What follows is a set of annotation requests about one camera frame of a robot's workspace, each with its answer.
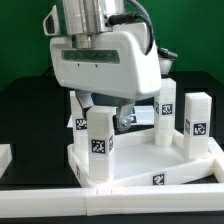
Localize white front fence bar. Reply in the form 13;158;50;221
0;184;224;218

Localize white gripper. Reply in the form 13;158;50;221
50;23;161;132

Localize white desk top tray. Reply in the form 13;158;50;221
68;129;224;188

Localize white left fence bar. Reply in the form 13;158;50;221
0;144;12;178

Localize white fence bar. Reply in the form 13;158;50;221
0;144;12;178
0;184;224;218

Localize paper sheet with markers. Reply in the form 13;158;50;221
67;106;154;130

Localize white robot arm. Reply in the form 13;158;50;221
43;0;178;131

